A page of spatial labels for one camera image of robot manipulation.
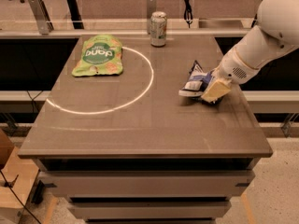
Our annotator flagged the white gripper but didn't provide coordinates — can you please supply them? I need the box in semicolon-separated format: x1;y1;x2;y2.
201;49;259;103

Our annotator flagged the blue chip bag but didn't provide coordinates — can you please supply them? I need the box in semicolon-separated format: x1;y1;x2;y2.
178;61;212;104

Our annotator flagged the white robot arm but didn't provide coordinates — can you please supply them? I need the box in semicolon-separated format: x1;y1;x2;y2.
201;0;299;103

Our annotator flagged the green chip bag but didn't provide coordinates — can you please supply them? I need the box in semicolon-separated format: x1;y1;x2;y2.
72;35;123;77

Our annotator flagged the green soda can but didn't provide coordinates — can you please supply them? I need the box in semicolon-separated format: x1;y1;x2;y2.
150;11;167;47

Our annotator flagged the grey drawer cabinet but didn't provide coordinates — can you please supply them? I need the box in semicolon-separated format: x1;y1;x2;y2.
32;157;261;224

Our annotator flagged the cardboard box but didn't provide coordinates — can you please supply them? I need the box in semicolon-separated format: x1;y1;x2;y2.
0;131;38;224

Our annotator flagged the hanging black cable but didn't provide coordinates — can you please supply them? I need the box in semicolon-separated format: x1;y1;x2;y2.
182;0;194;29

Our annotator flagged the middle metal railing bracket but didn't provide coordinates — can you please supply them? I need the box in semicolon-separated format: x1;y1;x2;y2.
146;0;157;34

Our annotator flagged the metal railing bracket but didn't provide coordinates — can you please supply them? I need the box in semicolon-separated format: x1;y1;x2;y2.
27;0;53;35
146;0;157;34

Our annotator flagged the left metal railing bracket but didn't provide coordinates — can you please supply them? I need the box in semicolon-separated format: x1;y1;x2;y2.
27;0;53;35

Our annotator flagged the black cable on floor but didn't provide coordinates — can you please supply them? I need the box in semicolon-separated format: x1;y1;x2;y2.
0;170;41;224

